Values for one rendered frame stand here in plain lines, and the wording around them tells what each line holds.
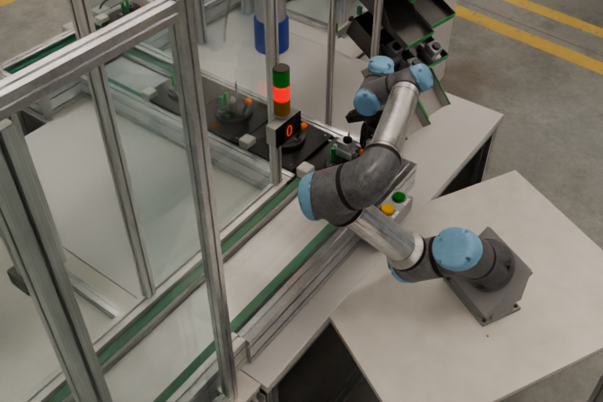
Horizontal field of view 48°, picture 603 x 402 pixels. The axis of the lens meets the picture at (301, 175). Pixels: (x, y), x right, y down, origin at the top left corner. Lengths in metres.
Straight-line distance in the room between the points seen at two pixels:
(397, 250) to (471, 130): 0.98
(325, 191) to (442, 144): 1.09
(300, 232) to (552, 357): 0.81
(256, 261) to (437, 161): 0.83
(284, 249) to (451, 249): 0.54
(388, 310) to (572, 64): 3.23
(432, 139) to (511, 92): 1.96
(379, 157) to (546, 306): 0.81
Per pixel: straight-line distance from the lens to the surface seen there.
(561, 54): 5.02
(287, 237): 2.10
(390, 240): 1.76
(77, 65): 0.94
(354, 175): 1.52
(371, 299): 2.03
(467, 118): 2.73
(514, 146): 4.06
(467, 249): 1.80
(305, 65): 2.96
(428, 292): 2.06
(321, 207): 1.58
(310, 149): 2.33
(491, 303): 1.99
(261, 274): 2.00
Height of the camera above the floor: 2.45
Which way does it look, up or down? 42 degrees down
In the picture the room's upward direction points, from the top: straight up
